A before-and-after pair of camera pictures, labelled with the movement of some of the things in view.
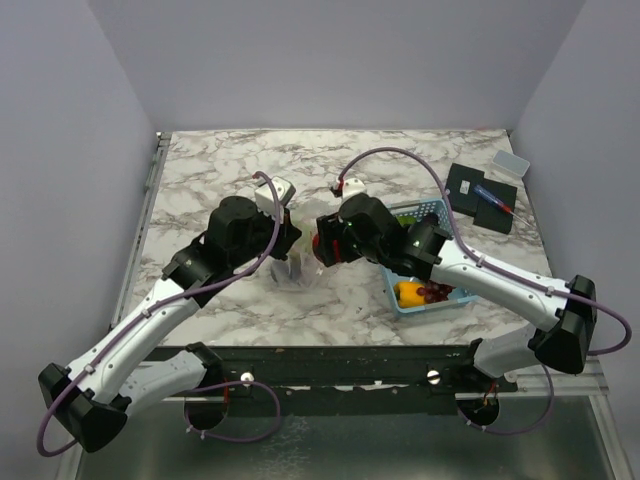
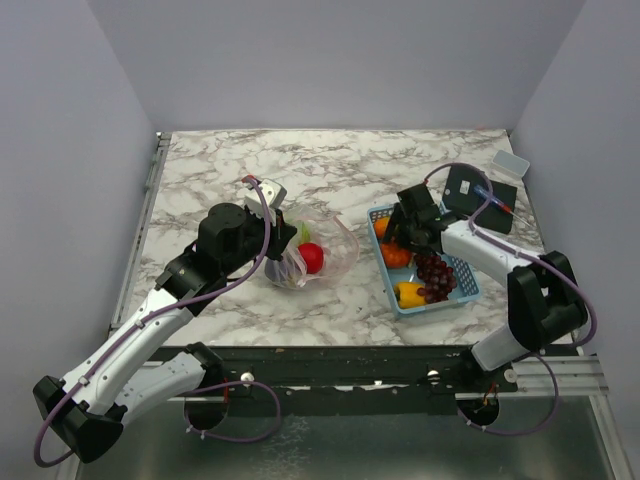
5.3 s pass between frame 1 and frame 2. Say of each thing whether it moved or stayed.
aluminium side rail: stayed
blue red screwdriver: stayed
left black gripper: stayed
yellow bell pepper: stayed
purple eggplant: moved
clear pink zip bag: moved
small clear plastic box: stayed
